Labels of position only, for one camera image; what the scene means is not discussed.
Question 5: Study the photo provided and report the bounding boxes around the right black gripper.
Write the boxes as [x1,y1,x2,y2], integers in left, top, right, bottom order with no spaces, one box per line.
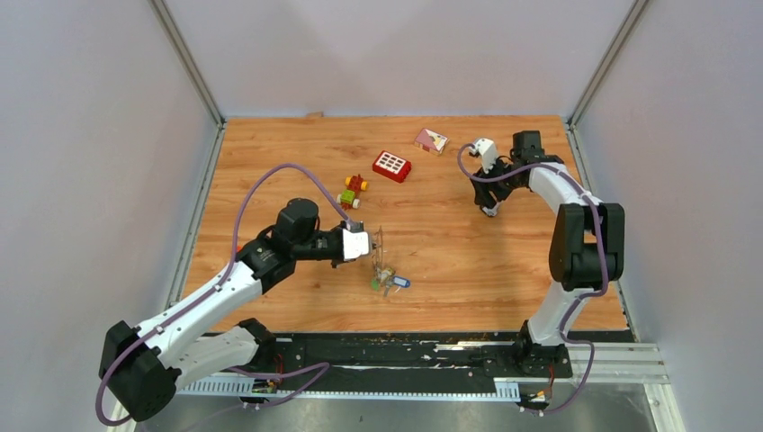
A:
[471,154,524,209]

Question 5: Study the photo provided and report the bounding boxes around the bunch of coloured keys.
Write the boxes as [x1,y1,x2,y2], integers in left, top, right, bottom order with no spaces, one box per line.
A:
[371,267,411,297]

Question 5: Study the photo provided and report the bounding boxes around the large clear keyring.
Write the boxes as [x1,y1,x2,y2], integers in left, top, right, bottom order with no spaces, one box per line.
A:
[371,226,384,275]

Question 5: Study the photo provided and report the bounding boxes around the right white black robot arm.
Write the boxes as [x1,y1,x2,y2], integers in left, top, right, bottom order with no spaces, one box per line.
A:
[462,130,624,376]

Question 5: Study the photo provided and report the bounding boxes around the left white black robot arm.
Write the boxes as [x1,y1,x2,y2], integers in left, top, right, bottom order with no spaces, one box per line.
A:
[97,198,377,422]

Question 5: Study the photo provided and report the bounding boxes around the colourful toy brick car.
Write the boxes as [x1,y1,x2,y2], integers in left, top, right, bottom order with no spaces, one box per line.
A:
[336,175,368,210]

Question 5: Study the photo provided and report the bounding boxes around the red window toy brick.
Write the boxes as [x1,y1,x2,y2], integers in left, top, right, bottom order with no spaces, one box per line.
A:
[372,150,412,184]

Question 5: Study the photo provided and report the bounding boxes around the pink picture toy block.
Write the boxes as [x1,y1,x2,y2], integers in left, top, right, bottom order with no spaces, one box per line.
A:
[414,128,449,156]

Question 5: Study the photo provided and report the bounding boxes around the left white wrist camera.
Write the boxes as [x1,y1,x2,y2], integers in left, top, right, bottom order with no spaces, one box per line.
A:
[342,229,373,262]

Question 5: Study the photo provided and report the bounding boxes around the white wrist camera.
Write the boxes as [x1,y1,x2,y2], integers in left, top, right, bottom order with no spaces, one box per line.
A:
[469,138,499,174]
[342,229,373,262]

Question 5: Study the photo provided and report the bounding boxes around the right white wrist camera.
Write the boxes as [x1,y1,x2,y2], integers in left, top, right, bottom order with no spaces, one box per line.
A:
[469,138,499,174]

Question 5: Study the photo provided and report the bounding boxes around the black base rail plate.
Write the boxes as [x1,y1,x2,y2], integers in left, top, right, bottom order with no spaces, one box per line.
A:
[178,331,672,403]

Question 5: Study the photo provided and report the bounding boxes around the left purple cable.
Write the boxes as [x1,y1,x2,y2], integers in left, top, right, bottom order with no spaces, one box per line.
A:
[94,162,366,432]

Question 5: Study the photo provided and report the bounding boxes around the purple cable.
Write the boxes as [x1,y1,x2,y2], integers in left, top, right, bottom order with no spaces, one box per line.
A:
[94,162,366,432]
[456,142,610,417]

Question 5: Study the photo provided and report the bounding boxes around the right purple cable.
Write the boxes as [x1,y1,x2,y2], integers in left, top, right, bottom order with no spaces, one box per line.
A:
[456,142,610,417]

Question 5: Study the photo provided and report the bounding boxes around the right aluminium frame post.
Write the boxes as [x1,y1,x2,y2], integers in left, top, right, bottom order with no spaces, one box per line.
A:
[567,0,651,129]

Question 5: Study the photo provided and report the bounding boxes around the aluminium frame post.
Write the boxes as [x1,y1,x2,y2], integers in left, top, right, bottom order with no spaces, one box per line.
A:
[567,0,651,129]
[148,0,226,128]

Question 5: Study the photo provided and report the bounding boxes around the left aluminium frame post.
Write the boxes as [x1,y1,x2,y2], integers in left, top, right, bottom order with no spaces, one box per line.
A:
[148,0,226,128]

